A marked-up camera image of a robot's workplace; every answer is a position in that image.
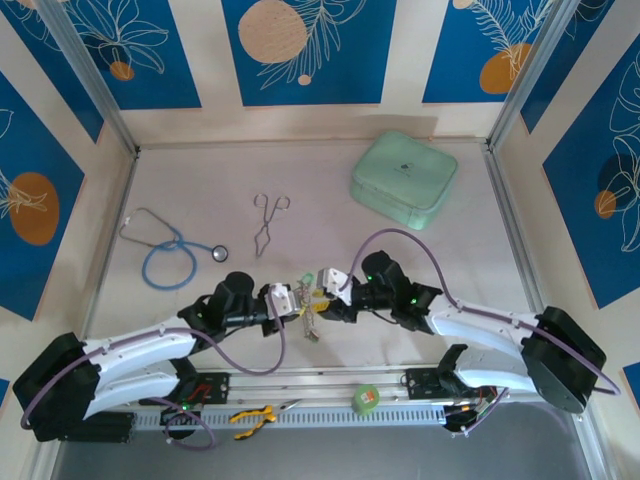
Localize blue stethoscope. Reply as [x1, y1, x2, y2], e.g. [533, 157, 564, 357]
[119, 207, 231, 291]

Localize metal tongs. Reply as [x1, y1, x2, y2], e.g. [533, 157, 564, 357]
[253, 193, 292, 259]

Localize green tape roll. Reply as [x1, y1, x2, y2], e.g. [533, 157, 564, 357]
[352, 383, 381, 415]

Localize yellow and black pliers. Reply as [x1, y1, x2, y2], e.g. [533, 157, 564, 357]
[228, 398, 304, 441]

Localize mint green zip case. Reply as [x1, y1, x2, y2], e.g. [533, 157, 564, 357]
[348, 129, 460, 231]

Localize black ribbed block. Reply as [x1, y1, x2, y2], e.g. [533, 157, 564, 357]
[59, 412, 137, 444]

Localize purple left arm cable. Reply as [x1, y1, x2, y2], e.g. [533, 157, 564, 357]
[19, 289, 289, 451]

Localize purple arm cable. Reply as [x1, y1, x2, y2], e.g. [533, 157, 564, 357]
[19, 289, 289, 451]
[342, 228, 623, 440]

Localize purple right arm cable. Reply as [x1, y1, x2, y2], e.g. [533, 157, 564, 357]
[342, 228, 623, 440]

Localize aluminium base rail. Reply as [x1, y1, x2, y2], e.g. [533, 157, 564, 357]
[197, 367, 586, 407]

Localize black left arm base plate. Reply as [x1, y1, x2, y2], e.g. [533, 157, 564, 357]
[187, 370, 231, 405]

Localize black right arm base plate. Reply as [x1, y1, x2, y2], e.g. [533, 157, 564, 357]
[404, 367, 494, 401]

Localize grey slotted cable duct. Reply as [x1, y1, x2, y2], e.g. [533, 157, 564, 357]
[133, 405, 447, 432]

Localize aluminium frame post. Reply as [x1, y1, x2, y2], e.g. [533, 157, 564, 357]
[487, 0, 584, 151]
[37, 0, 140, 156]

